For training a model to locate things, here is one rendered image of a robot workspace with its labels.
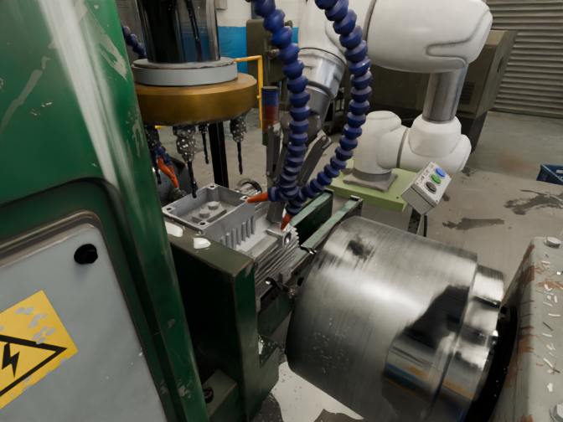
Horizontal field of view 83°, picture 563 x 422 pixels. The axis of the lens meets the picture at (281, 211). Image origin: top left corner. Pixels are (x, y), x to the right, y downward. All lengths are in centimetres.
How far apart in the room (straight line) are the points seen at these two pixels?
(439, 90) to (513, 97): 613
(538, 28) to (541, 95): 105
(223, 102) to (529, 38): 692
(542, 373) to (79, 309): 34
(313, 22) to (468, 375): 52
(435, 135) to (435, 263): 82
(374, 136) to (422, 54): 70
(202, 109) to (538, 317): 40
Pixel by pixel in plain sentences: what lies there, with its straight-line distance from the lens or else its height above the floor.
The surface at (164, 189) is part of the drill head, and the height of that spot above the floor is 108.
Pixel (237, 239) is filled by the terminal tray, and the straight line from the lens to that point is 53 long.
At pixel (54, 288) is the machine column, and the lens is 21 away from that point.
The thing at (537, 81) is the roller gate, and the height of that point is 55.
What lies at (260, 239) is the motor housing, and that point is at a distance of 57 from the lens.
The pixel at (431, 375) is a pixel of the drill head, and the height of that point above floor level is 111.
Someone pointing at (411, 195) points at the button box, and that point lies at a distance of 80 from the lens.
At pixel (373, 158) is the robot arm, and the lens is 126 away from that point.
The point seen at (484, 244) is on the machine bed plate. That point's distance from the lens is 118.
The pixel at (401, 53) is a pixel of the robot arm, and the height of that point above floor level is 136.
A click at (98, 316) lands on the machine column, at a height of 124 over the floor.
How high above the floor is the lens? 140
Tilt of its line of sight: 31 degrees down
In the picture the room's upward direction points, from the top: straight up
